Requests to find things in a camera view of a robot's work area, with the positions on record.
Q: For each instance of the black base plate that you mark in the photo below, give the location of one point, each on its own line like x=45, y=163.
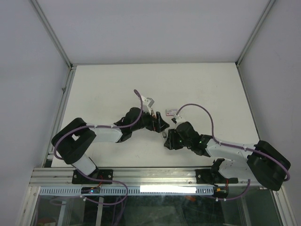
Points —
x=103, y=176
x=208, y=176

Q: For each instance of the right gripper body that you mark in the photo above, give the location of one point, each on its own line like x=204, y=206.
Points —
x=186, y=143

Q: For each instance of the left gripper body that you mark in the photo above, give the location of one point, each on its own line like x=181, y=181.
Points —
x=146, y=121

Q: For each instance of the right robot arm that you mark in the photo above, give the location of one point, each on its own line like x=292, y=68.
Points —
x=260, y=162

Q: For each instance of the aluminium mounting rail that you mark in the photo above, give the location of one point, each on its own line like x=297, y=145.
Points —
x=177, y=176

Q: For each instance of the pink white stapler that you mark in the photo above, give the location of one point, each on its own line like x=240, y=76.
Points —
x=153, y=115

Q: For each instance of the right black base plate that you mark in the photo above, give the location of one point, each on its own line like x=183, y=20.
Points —
x=208, y=176

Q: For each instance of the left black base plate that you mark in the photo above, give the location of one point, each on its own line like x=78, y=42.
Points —
x=103, y=176

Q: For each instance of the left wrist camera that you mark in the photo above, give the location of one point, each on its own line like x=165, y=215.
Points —
x=147, y=104

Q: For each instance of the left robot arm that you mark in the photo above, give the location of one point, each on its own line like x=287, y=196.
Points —
x=72, y=142

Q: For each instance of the white slotted cable duct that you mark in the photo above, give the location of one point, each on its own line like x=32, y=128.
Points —
x=130, y=191

